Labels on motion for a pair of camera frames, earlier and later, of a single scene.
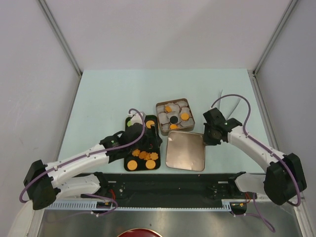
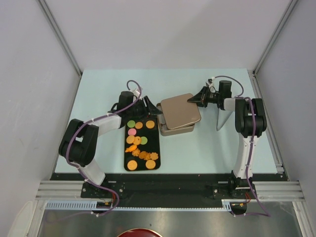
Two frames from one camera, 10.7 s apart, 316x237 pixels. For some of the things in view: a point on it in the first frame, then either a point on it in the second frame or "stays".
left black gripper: x=155 y=138 -> x=151 y=109
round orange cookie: x=132 y=165 stays
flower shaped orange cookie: x=154 y=156 stays
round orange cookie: x=150 y=164 stays
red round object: x=140 y=232 stays
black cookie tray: x=145 y=156 stays
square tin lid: x=185 y=151 -> x=179 y=112
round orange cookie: x=148 y=123 stays
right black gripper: x=208 y=141 -> x=201 y=98
